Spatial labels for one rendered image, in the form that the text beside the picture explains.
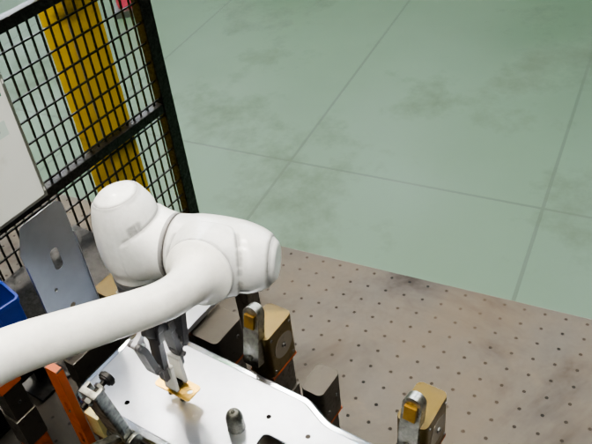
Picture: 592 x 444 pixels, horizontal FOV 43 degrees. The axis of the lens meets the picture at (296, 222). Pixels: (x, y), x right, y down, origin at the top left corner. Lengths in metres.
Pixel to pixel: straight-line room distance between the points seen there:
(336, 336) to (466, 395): 0.35
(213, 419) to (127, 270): 0.39
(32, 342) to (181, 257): 0.24
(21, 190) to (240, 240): 0.79
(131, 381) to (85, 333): 0.58
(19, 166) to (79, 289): 0.33
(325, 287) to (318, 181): 1.56
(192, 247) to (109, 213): 0.14
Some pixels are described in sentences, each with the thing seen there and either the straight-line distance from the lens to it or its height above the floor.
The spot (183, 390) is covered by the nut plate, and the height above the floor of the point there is 1.04.
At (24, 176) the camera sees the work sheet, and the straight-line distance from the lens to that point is 1.74.
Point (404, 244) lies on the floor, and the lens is 3.19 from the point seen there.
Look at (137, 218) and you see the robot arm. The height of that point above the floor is 1.47.
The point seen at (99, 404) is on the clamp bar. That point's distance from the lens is 1.26.
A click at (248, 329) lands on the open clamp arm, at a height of 1.07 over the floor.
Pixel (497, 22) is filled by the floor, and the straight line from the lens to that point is 4.91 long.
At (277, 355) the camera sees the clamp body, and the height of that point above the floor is 0.98.
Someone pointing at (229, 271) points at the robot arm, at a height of 1.43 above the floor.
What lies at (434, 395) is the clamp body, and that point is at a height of 1.04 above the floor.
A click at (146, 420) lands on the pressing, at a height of 1.00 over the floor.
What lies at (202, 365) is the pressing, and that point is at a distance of 1.51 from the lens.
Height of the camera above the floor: 2.14
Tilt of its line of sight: 40 degrees down
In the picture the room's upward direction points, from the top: 7 degrees counter-clockwise
